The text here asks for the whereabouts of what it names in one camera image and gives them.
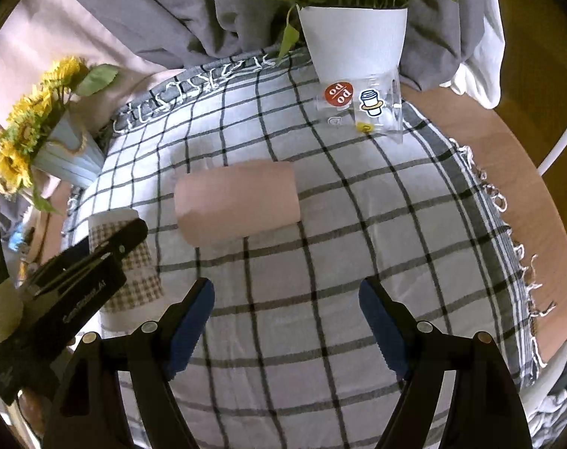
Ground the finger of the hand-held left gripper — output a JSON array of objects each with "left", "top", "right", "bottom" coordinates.
[{"left": 31, "top": 217, "right": 149, "bottom": 296}]

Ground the white curved tube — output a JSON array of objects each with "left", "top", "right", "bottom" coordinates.
[{"left": 536, "top": 102, "right": 567, "bottom": 175}]

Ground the light blue vase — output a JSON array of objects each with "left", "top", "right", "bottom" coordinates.
[{"left": 31, "top": 117, "right": 107, "bottom": 190}]

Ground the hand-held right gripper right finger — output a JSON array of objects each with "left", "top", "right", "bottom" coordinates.
[{"left": 358, "top": 275, "right": 533, "bottom": 449}]

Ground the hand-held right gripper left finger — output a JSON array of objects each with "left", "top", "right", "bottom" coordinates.
[{"left": 42, "top": 277, "right": 216, "bottom": 449}]

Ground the brown checked paper cup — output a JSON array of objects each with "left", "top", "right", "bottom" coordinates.
[{"left": 87, "top": 208, "right": 166, "bottom": 314}]

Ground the crumpled white grey cloth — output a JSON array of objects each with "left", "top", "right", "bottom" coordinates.
[{"left": 522, "top": 337, "right": 567, "bottom": 449}]

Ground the green plant in white pot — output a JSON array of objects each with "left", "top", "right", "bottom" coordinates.
[{"left": 265, "top": 0, "right": 458, "bottom": 86}]

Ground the pale pink cloth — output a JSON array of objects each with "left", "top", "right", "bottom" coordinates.
[{"left": 0, "top": 0, "right": 186, "bottom": 202}]

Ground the pink cup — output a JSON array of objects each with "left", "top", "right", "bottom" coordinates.
[{"left": 173, "top": 160, "right": 302, "bottom": 248}]

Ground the black white checked tablecloth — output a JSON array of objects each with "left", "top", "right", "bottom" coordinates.
[{"left": 61, "top": 47, "right": 558, "bottom": 449}]

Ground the clear plastic cup with stickers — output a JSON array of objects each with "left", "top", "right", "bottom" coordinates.
[{"left": 315, "top": 68, "right": 406, "bottom": 145}]

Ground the pale green ribbed object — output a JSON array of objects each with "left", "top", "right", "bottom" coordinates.
[{"left": 0, "top": 281, "right": 25, "bottom": 344}]

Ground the yellow sunflower bouquet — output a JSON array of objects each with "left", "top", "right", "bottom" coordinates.
[{"left": 0, "top": 56, "right": 120, "bottom": 216}]

